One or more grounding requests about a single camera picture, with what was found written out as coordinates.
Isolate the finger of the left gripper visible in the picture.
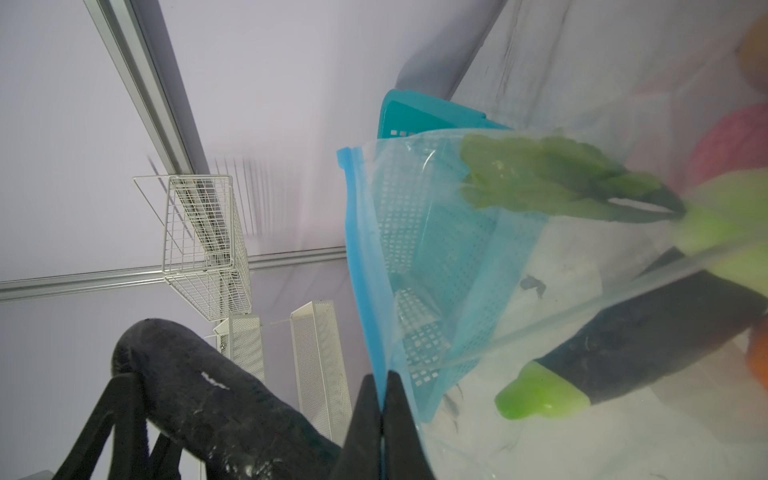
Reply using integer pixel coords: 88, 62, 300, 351
54, 373, 182, 479

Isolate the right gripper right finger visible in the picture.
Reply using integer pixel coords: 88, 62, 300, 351
382, 371, 436, 480

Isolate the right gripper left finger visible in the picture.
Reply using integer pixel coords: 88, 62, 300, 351
330, 374, 382, 480

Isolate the dark green cucumber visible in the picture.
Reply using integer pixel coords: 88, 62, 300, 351
111, 318, 341, 479

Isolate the clear zip bag blue zipper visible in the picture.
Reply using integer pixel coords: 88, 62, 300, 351
338, 1, 767, 479

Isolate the teal plastic basket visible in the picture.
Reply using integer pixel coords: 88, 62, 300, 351
370, 90, 547, 423

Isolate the dark purple eggplant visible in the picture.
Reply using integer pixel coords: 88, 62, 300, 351
494, 270, 767, 420

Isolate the green leafy vegetable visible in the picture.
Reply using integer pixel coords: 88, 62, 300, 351
459, 133, 686, 224

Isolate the orange tangerine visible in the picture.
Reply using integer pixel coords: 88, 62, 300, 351
745, 319, 768, 389

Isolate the pink red dragon fruit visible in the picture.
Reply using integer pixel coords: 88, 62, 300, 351
683, 103, 767, 187

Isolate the orange yellow mango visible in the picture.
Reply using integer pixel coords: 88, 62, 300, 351
737, 14, 768, 93

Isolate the white mesh two-tier shelf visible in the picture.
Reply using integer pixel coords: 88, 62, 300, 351
208, 300, 352, 445

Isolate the white wire wall basket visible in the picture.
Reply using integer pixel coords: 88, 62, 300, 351
133, 175, 252, 322

